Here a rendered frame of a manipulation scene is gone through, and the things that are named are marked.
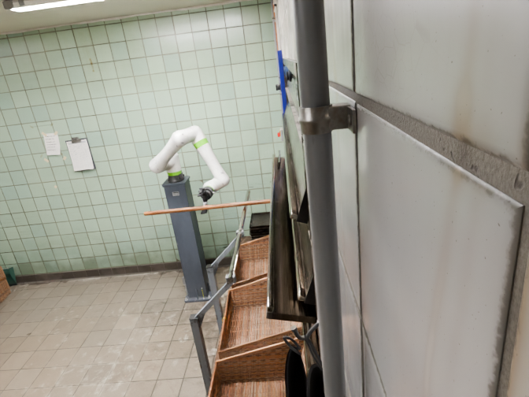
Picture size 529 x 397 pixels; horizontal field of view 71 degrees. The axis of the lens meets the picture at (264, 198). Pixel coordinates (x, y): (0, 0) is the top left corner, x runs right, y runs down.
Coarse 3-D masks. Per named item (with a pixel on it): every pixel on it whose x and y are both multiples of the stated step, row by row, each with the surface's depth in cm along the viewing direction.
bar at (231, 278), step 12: (240, 228) 223; (240, 240) 210; (216, 264) 228; (228, 276) 175; (216, 288) 234; (216, 300) 180; (204, 312) 183; (216, 312) 240; (192, 324) 185; (204, 348) 191; (204, 360) 193; (204, 372) 196
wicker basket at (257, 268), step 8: (256, 240) 295; (240, 248) 298; (248, 248) 298; (256, 248) 298; (264, 248) 298; (240, 256) 301; (256, 256) 300; (264, 256) 301; (240, 264) 298; (248, 264) 296; (256, 264) 296; (264, 264) 294; (248, 272) 286; (256, 272) 285; (264, 272) 283; (240, 280) 277; (248, 280) 246; (256, 280) 274; (232, 288) 248
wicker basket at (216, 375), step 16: (256, 352) 182; (272, 352) 182; (224, 368) 186; (240, 368) 186; (256, 368) 186; (272, 368) 185; (224, 384) 189; (240, 384) 187; (256, 384) 186; (272, 384) 185
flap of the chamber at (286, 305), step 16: (288, 208) 184; (288, 224) 166; (288, 240) 152; (288, 256) 140; (288, 272) 129; (288, 288) 120; (288, 304) 113; (304, 304) 113; (288, 320) 109; (304, 320) 109
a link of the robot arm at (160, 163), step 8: (176, 136) 275; (184, 136) 277; (192, 136) 284; (168, 144) 282; (176, 144) 277; (184, 144) 280; (160, 152) 295; (168, 152) 287; (176, 152) 289; (152, 160) 302; (160, 160) 295; (168, 160) 296; (152, 168) 302; (160, 168) 301; (168, 168) 312
